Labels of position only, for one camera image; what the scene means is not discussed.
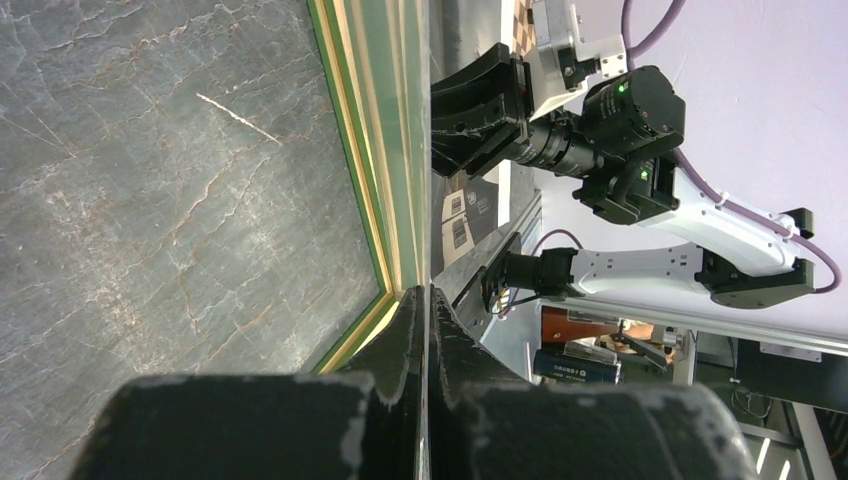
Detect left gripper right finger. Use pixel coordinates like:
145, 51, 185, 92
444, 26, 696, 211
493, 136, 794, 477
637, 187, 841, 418
428, 287, 757, 479

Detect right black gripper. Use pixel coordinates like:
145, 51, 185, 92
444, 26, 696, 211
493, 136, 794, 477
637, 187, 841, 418
430, 43, 603, 178

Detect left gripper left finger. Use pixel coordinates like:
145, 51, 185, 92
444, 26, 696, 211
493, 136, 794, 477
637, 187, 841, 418
71, 287, 424, 479

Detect light wooden picture frame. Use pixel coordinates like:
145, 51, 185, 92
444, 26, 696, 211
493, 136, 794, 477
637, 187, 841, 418
309, 1, 431, 373

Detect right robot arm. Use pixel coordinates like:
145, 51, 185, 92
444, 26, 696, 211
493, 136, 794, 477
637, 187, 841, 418
430, 43, 815, 310

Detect wooden chessboard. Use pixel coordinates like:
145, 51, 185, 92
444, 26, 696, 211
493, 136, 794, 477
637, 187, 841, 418
512, 0, 536, 55

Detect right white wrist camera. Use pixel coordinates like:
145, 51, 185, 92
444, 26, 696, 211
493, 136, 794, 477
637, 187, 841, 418
524, 1, 629, 120

